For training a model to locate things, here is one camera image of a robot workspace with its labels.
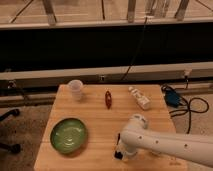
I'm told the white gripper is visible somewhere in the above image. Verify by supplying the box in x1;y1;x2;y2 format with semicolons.
117;144;137;162

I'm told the red chili pepper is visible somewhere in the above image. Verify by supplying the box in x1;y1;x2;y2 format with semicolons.
105;91;112;109

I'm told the black office chair base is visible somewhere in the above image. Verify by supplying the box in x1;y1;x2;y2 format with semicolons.
0;108;22;155

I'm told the green bowl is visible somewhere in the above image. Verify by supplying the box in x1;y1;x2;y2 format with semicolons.
50;118;88;154

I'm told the white plastic bottle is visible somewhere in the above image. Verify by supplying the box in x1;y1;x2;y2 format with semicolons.
128;86;151;110

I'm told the black hanging cable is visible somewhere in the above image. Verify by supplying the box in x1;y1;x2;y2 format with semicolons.
119;16;149;82

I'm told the blue power box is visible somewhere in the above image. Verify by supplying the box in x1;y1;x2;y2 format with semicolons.
165;91;180;107

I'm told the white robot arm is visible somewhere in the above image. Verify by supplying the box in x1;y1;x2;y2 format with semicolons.
116;114;213;167

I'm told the wooden table board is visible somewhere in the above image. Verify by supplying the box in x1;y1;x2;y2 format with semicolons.
34;85;187;171

